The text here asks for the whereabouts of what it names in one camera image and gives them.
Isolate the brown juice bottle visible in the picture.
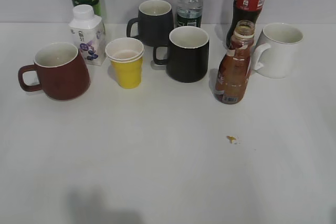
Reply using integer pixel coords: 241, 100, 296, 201
214, 20, 255, 104

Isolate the red ceramic mug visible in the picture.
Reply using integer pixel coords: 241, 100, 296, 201
18, 42, 90, 100

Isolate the yellow paper cup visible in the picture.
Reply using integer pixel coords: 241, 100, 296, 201
105, 37, 144, 89

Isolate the orange juice spill stain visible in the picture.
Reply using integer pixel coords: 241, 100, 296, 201
226, 136, 240, 145

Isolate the black mug front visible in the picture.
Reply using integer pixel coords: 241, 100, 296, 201
153, 26, 209, 83

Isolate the dark grey mug rear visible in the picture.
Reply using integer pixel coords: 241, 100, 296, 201
127, 0, 174, 47

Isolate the clear water bottle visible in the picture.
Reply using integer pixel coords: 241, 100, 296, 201
176, 0, 203, 28

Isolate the white milk carton bottle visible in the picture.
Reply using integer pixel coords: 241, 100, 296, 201
69, 4, 106, 66

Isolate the white ceramic mug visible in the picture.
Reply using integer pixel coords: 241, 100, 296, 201
251, 23, 303, 79

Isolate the cola bottle red label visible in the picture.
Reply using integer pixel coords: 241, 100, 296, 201
226, 0, 269, 49

